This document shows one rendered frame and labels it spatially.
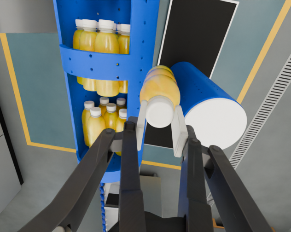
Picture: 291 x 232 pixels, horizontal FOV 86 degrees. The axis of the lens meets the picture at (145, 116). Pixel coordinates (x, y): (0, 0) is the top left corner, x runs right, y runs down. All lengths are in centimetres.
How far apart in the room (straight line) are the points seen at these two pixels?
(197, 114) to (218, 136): 15
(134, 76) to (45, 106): 184
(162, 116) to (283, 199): 337
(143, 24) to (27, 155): 266
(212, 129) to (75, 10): 68
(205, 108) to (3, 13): 92
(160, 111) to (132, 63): 25
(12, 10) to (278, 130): 255
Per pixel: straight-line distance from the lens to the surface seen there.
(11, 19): 99
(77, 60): 45
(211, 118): 71
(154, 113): 21
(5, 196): 313
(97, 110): 59
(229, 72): 183
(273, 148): 261
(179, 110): 20
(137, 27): 43
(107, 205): 109
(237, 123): 77
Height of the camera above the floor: 162
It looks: 62 degrees down
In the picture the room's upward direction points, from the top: 174 degrees counter-clockwise
